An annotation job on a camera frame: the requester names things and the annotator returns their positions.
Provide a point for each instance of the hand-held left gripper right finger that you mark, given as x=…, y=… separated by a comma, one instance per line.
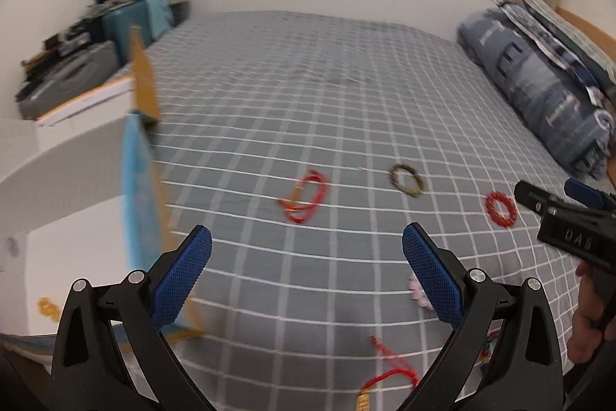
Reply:
x=430, y=271

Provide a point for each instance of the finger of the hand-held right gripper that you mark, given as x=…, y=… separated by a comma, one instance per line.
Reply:
x=584, y=192
x=534, y=196

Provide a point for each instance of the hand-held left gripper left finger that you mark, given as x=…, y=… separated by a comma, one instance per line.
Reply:
x=185, y=269

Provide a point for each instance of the white cardboard box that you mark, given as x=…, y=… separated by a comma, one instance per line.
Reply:
x=72, y=180

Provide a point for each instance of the person's right hand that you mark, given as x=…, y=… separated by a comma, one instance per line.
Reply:
x=587, y=319

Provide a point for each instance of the folded blue grey quilt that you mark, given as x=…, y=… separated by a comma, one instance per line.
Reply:
x=529, y=69

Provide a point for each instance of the wooden headboard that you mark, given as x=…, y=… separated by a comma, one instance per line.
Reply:
x=584, y=23

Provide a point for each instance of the grey checked bed sheet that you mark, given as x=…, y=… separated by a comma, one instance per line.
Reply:
x=313, y=93

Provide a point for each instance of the grey hard case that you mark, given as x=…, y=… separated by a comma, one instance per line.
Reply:
x=67, y=76

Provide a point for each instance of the blue suitcase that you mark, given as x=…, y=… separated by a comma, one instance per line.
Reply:
x=130, y=18

